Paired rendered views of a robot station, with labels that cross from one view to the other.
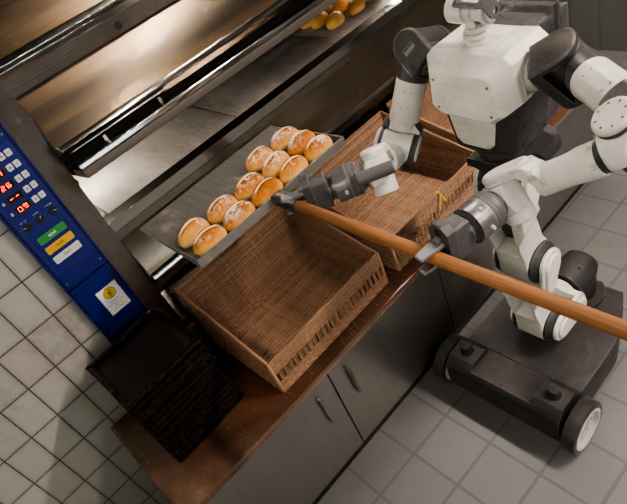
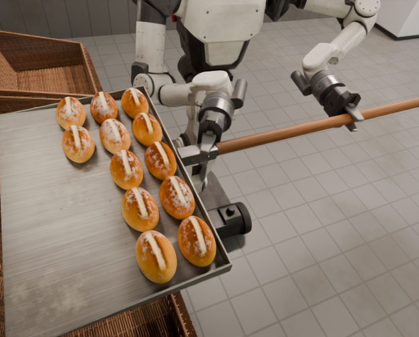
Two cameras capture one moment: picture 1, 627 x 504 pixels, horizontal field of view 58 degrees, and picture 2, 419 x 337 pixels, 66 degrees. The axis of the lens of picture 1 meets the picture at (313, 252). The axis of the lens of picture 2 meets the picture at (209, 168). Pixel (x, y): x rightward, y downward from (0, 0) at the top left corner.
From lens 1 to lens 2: 1.37 m
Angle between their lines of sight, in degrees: 65
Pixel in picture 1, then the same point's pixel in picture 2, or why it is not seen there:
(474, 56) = not seen: outside the picture
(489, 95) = (256, 16)
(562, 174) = (351, 45)
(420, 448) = (193, 306)
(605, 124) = (371, 8)
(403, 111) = (160, 53)
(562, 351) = (203, 194)
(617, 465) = (256, 222)
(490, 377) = not seen: hidden behind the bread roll
